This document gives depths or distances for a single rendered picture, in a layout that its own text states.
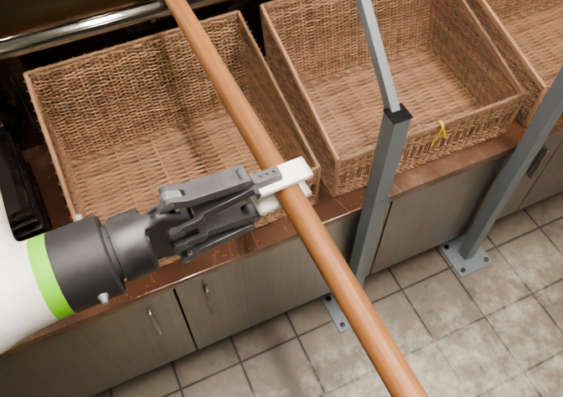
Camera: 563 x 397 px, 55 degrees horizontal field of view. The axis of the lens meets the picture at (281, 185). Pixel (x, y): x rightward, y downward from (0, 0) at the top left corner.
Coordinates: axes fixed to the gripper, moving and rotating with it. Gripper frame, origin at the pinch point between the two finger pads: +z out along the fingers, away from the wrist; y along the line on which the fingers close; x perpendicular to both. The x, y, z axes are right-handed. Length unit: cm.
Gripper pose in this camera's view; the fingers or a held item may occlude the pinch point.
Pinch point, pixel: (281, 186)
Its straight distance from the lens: 63.9
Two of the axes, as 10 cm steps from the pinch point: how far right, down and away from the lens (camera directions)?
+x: 4.4, 7.3, -5.2
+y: 0.0, 5.8, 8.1
